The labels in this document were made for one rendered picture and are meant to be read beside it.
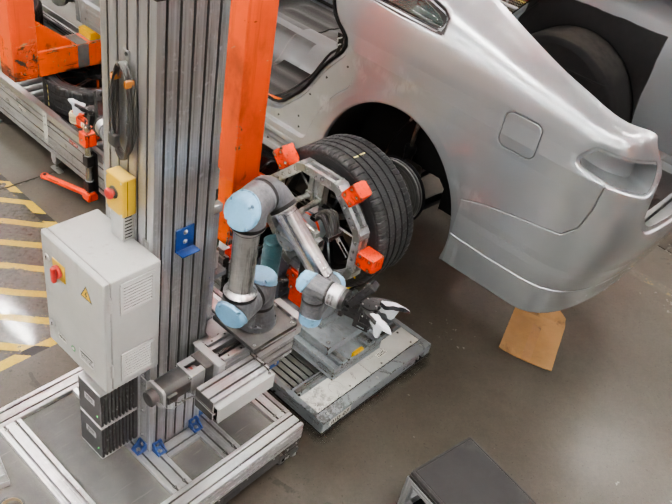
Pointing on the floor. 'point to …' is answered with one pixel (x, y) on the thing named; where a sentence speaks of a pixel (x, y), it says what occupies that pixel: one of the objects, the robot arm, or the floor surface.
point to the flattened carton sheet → (534, 337)
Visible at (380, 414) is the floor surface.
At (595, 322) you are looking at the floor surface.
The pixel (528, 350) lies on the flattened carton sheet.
